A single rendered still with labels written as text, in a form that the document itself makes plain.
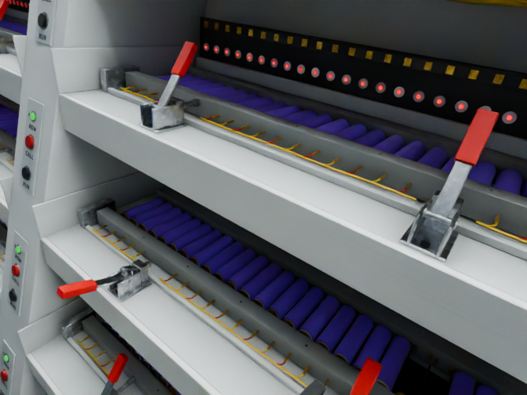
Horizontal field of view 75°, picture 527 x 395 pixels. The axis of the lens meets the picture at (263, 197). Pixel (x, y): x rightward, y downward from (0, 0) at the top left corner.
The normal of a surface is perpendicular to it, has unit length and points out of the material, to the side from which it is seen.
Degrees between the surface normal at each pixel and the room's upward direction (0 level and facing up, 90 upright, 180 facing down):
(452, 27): 90
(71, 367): 17
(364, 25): 90
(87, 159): 90
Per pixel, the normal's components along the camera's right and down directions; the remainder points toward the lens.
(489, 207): -0.61, 0.33
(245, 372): 0.11, -0.86
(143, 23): 0.79, 0.37
